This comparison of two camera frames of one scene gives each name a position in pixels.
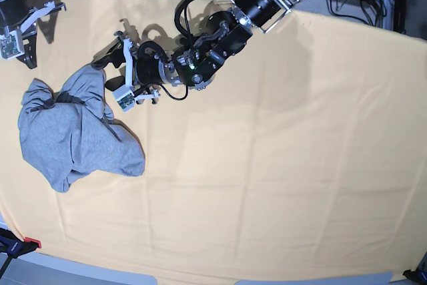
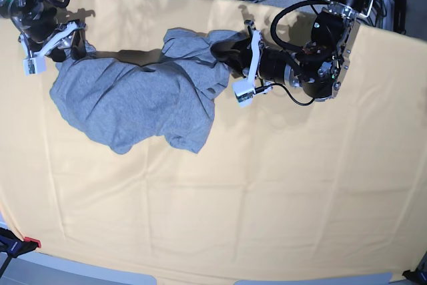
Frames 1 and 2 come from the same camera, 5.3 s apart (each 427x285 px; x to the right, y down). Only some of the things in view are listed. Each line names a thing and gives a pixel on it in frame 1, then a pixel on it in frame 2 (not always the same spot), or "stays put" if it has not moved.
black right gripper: (149, 55) to (236, 51)
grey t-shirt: (70, 127) to (118, 105)
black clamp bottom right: (419, 275) stays put
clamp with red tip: (13, 246) stays put
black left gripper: (12, 11) to (43, 25)
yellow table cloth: (305, 156) stays put
